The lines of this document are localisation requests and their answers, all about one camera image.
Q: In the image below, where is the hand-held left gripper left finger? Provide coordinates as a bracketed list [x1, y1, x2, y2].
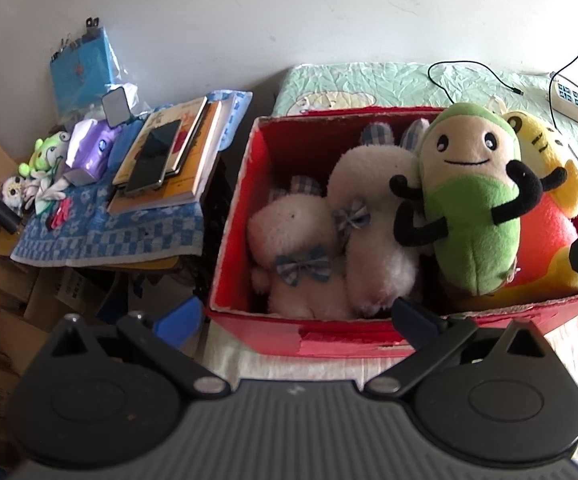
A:
[46, 296, 230, 401]

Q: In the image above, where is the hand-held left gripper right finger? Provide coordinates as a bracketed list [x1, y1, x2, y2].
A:
[365, 297, 552, 400]

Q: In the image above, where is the red cardboard box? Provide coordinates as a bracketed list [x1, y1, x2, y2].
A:
[204, 106, 578, 358]

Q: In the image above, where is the large white plush rabbit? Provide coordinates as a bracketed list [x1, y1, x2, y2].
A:
[326, 119, 432, 318]

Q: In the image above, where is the yellow plush tiger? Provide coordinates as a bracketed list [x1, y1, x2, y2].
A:
[489, 110, 578, 306]

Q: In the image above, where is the green plush toy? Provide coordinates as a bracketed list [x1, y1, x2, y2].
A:
[389, 102, 544, 297]

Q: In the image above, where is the small white plush rabbit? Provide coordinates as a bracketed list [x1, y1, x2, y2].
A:
[246, 175, 355, 321]

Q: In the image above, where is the blue checkered cloth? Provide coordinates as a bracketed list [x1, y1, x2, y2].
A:
[11, 90, 254, 267]

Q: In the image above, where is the thick orange cover book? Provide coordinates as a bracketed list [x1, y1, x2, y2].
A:
[106, 100, 225, 213]

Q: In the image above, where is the red hair clip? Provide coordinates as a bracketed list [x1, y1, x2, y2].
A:
[46, 197, 74, 231]

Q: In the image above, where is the black smartphone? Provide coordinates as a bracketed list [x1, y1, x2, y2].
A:
[125, 119, 182, 196]

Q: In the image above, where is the pile of cardboard boxes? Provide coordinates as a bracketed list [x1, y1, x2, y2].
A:
[0, 132, 210, 466]

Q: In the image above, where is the blue notebook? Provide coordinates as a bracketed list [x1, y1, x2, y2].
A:
[106, 121, 145, 171]

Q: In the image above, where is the small white plush doll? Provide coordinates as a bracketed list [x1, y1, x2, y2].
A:
[21, 170, 70, 211]

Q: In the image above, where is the purple tissue pack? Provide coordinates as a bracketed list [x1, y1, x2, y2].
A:
[64, 119, 122, 183]

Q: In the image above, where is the cream cover book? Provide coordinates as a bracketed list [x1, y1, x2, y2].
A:
[112, 96, 209, 188]

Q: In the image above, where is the small owl toy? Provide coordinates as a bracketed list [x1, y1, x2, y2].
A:
[1, 175, 27, 208]

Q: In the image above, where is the green frog plush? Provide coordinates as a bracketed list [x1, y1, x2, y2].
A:
[28, 131, 72, 176]

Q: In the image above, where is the small grey mirror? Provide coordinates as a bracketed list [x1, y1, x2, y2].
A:
[101, 86, 132, 128]

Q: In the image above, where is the black charging cable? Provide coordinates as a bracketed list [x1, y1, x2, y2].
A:
[427, 49, 578, 111]

